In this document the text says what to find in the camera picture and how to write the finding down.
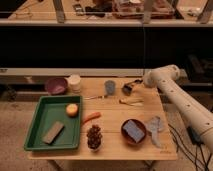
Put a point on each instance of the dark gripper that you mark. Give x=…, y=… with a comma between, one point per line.
x=127, y=87

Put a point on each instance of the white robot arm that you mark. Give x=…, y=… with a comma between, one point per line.
x=165, y=78

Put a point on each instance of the grey blue cup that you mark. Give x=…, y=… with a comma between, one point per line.
x=110, y=87

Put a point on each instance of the small metal spoon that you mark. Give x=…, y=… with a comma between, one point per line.
x=96, y=97

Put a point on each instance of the wooden folding table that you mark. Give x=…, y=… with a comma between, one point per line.
x=113, y=147

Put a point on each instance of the orange carrot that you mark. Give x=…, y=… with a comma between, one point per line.
x=90, y=117

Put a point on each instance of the brown wooden bowl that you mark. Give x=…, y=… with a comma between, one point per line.
x=128, y=139

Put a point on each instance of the crumpled blue grey cloth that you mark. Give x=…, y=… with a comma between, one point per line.
x=154, y=126

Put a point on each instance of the blue grey sponge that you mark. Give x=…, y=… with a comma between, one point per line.
x=133, y=129

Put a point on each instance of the white cup stack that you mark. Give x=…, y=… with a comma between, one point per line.
x=75, y=82

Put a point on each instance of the brown pine cone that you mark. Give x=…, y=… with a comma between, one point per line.
x=94, y=137

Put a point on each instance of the yellow apple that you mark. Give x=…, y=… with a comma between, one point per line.
x=72, y=110

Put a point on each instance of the purple bowl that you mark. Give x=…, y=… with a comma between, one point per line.
x=56, y=86

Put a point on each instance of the green plastic tray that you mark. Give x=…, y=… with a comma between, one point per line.
x=49, y=110

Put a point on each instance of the grey sponge block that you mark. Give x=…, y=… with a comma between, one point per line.
x=53, y=132

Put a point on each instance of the black power adapter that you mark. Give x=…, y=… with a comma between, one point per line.
x=193, y=136

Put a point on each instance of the cluttered background shelf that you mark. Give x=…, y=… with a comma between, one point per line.
x=130, y=13

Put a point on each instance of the wooden handled brush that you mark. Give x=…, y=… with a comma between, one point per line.
x=131, y=102

